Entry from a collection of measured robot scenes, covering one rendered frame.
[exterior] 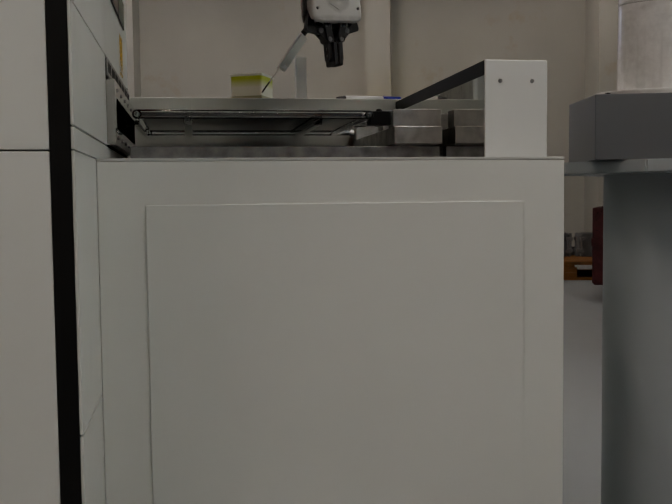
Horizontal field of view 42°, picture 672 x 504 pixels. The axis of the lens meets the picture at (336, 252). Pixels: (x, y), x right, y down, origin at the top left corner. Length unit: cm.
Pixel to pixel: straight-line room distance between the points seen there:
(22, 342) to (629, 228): 95
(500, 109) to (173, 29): 1052
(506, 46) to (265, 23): 301
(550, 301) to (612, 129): 31
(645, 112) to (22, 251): 92
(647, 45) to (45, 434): 106
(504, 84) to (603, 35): 922
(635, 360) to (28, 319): 95
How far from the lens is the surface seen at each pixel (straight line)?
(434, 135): 144
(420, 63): 1117
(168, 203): 115
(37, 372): 98
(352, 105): 180
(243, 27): 1150
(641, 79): 151
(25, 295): 97
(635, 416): 153
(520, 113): 130
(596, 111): 141
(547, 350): 126
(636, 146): 142
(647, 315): 149
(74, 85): 97
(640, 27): 152
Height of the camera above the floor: 77
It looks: 4 degrees down
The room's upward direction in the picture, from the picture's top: 1 degrees counter-clockwise
